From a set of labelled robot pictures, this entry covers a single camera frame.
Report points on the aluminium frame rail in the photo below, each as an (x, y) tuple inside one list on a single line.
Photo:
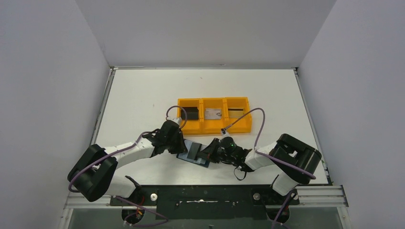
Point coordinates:
[(320, 207)]

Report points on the orange three-compartment tray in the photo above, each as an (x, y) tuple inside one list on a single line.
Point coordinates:
[(241, 125)]

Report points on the silver card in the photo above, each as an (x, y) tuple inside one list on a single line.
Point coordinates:
[(212, 114)]

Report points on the black cards stack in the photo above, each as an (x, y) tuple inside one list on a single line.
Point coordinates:
[(189, 113)]

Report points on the dark card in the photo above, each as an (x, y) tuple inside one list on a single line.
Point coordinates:
[(193, 151)]

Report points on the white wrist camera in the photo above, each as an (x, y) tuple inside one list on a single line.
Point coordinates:
[(177, 120), (224, 133)]

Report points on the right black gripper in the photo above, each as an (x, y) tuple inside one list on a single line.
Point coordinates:
[(209, 152)]

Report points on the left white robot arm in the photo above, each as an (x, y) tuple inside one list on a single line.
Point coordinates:
[(94, 174)]

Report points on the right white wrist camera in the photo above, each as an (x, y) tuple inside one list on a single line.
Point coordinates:
[(224, 133)]

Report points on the blue card holder wallet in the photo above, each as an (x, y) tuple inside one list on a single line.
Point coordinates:
[(200, 161)]

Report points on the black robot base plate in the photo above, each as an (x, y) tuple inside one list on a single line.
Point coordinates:
[(257, 202)]

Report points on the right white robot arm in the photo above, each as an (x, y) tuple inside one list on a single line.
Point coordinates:
[(296, 159)]

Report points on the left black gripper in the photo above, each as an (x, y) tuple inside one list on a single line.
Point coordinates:
[(181, 144)]

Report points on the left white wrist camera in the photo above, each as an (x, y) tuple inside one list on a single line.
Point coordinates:
[(177, 120)]

